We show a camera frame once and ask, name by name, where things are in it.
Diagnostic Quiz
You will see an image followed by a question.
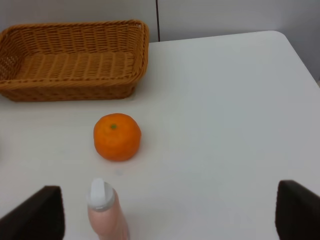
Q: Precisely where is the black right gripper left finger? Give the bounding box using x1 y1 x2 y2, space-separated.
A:
0 186 65 240

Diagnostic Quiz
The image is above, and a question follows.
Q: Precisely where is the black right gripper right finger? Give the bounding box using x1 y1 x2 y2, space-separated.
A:
275 180 320 240

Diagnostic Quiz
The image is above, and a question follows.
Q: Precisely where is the pink bottle white cap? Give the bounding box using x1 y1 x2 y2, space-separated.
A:
87 178 130 240

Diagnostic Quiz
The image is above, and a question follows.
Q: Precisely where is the orange mandarin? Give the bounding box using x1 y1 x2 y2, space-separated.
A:
93 113 142 162

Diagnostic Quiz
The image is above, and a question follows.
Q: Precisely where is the orange wicker basket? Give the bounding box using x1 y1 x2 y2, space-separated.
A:
0 20 149 102

